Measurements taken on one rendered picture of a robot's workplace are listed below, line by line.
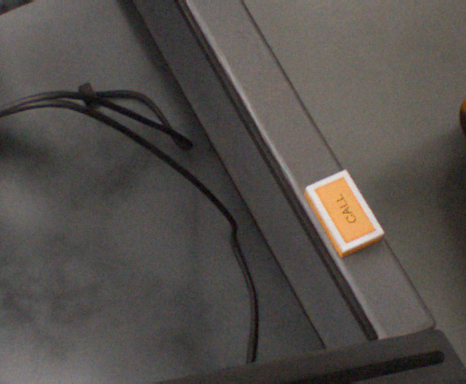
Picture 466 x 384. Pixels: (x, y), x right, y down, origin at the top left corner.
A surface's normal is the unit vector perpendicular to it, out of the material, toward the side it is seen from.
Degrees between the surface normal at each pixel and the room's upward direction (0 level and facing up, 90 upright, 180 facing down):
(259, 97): 0
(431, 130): 0
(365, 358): 43
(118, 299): 0
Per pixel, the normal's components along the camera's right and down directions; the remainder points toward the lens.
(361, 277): 0.05, -0.42
